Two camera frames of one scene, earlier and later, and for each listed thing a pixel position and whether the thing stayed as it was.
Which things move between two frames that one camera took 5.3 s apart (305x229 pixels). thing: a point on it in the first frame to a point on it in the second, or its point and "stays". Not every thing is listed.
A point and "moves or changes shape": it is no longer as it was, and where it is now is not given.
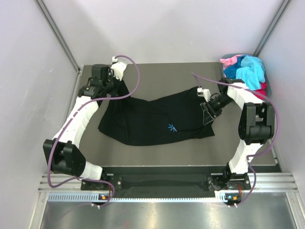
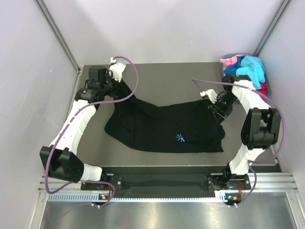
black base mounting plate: x=169 y=179 stays
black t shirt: x=177 y=116 moves or changes shape
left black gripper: x=118 y=84 stays
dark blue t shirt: x=230 y=72 stays
